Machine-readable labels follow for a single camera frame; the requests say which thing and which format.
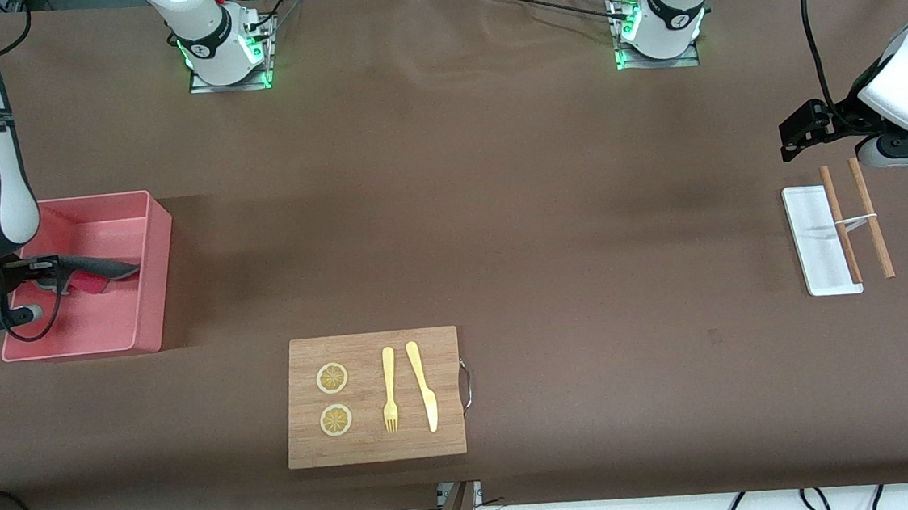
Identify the wooden cutting board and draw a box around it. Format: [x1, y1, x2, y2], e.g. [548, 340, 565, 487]
[279, 325, 469, 470]

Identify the long black table cable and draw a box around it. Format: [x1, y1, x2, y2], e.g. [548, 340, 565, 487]
[454, 0, 641, 35]

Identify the white rectangular rack tray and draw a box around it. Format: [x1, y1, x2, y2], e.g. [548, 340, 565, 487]
[781, 182, 864, 299]

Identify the brown wooden rod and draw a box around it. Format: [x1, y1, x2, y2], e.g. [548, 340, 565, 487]
[818, 163, 864, 286]
[847, 155, 897, 281]

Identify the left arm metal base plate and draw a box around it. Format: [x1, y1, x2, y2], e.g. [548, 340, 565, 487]
[611, 0, 701, 73]

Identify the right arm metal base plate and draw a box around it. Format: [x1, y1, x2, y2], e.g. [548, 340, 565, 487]
[184, 14, 277, 95]

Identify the yellow lemon slice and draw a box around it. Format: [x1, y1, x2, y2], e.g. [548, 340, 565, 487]
[315, 361, 350, 396]
[318, 403, 354, 439]

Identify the yellow plastic fork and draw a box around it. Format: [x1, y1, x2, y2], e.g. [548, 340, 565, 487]
[378, 347, 401, 435]

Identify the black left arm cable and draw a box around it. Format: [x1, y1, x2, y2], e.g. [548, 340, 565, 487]
[801, 0, 850, 112]

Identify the yellow plastic knife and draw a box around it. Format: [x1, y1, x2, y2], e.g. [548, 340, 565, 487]
[405, 339, 440, 435]

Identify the silver table edge bracket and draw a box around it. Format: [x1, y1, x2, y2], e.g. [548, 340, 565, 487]
[435, 480, 485, 510]

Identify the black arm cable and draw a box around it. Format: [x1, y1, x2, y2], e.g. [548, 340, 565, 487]
[0, 254, 69, 346]
[801, 0, 850, 112]

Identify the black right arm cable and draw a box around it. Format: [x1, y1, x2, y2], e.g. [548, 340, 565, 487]
[0, 254, 69, 346]

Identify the pink plastic bin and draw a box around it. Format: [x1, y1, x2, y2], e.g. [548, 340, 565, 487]
[0, 188, 183, 366]

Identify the grey cloth with pink underside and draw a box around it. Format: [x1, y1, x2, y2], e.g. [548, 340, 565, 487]
[57, 249, 142, 298]

